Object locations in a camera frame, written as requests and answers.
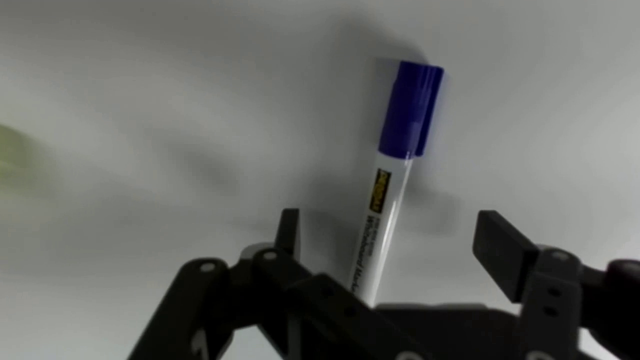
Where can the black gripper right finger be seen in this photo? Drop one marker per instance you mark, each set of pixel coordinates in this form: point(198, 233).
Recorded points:
point(567, 301)

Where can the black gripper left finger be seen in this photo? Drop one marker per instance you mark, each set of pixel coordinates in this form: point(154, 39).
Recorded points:
point(287, 301)

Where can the white marker with blue cap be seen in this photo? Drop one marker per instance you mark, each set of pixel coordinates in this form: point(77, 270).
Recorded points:
point(391, 201)

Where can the green ceramic mug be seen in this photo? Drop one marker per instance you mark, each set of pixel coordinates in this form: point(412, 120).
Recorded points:
point(11, 157)

